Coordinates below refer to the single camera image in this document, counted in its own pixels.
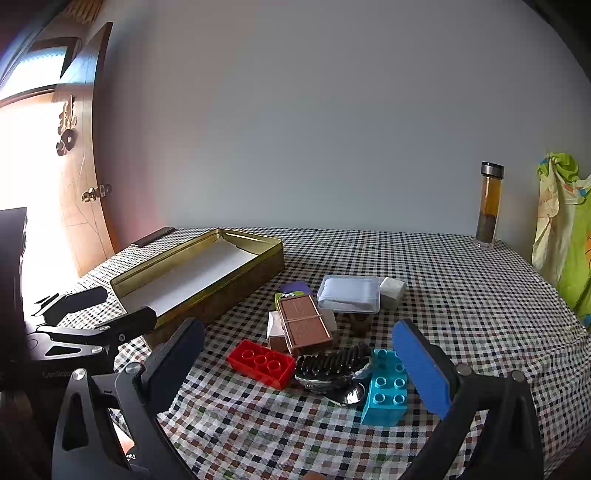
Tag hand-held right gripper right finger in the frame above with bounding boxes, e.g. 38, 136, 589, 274
392, 318, 546, 480

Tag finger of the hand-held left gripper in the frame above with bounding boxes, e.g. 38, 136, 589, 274
34, 286, 109, 324
37, 306, 158, 358

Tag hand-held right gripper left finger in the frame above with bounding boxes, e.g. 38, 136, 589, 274
52, 318, 205, 480

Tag blue toy brick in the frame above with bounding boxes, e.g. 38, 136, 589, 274
360, 348, 409, 426

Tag wooden brush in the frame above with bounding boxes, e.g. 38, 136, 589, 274
332, 311, 372, 337

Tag white charger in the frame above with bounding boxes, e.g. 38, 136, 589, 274
379, 277, 407, 311

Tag gold metal tin box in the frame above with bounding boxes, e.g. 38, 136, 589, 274
109, 227, 286, 347

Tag black ridged object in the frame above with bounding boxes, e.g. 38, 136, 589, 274
294, 342, 375, 394

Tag red toy brick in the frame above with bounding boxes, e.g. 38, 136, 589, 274
226, 339, 297, 389

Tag white cardboard box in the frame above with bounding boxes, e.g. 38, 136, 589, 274
267, 307, 339, 352

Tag clear plastic container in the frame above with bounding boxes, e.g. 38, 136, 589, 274
317, 274, 382, 315

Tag green football print box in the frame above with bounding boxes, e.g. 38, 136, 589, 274
274, 291, 315, 315

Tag brown case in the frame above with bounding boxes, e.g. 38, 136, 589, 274
277, 295, 334, 356

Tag white paper liner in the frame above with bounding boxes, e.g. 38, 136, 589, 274
119, 233, 259, 319

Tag shiny metal spoon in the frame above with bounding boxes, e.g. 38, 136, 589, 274
323, 381, 370, 407

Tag dark rectangular panel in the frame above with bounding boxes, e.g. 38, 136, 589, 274
0, 208, 27, 365

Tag checkered tablecloth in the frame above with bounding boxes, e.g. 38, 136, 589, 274
28, 226, 591, 480

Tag black remote control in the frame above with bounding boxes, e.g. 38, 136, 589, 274
130, 226, 176, 247

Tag wooden door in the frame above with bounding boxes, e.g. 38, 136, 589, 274
28, 21, 116, 278

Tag dark door ornament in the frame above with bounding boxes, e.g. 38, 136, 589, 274
55, 95, 78, 158

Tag glass tea bottle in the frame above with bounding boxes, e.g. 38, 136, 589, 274
476, 161, 505, 250

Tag green printed cloth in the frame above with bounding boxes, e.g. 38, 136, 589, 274
531, 152, 591, 328

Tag brass door handle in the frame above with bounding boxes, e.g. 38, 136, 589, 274
82, 184, 112, 203

